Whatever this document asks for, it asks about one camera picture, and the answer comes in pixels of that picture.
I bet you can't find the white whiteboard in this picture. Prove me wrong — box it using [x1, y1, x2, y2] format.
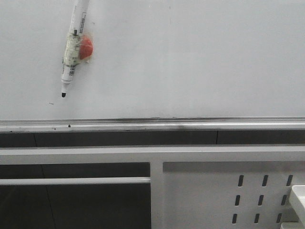
[0, 0, 305, 120]

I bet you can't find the red round magnet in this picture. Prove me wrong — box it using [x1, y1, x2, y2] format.
[79, 35, 93, 60]

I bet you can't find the aluminium whiteboard tray rail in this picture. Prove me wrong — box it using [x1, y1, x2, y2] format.
[0, 117, 305, 133]

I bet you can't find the white whiteboard marker pen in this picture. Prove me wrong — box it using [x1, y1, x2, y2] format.
[61, 0, 90, 98]

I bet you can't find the white plastic bin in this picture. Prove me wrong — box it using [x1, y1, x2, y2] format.
[289, 185, 305, 225]

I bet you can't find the white metal pegboard rack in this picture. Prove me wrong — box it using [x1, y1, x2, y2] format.
[0, 146, 305, 229]

